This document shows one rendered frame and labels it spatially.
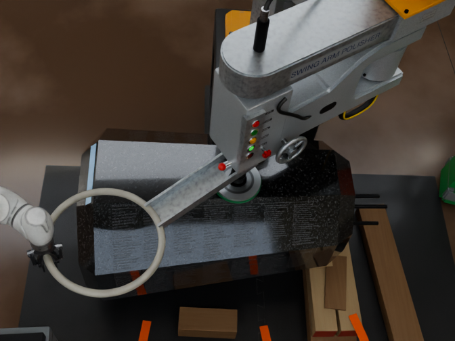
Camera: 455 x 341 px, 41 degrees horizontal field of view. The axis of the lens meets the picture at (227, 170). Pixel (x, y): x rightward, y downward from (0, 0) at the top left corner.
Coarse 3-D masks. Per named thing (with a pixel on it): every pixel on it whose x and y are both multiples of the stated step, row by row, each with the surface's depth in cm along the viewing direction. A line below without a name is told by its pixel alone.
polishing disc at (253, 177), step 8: (256, 168) 276; (248, 176) 274; (256, 176) 274; (248, 184) 272; (256, 184) 272; (224, 192) 269; (232, 192) 269; (240, 192) 269; (248, 192) 269; (256, 192) 270; (232, 200) 268; (240, 200) 268
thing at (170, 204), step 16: (192, 176) 257; (208, 176) 259; (224, 176) 258; (240, 176) 257; (176, 192) 258; (192, 192) 257; (208, 192) 251; (160, 208) 257; (176, 208) 256; (192, 208) 255; (160, 224) 249
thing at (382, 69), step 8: (392, 56) 243; (400, 56) 246; (376, 64) 247; (384, 64) 247; (392, 64) 248; (368, 72) 252; (376, 72) 251; (384, 72) 251; (392, 72) 254; (376, 80) 255; (384, 80) 256
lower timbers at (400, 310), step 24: (360, 216) 354; (384, 216) 355; (384, 240) 347; (384, 264) 339; (384, 288) 331; (408, 288) 332; (384, 312) 328; (408, 312) 325; (336, 336) 314; (408, 336) 318
